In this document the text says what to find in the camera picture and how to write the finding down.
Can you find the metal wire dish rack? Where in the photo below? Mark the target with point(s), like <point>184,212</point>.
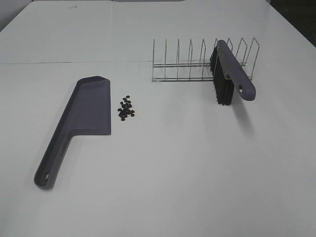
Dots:
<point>169,64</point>

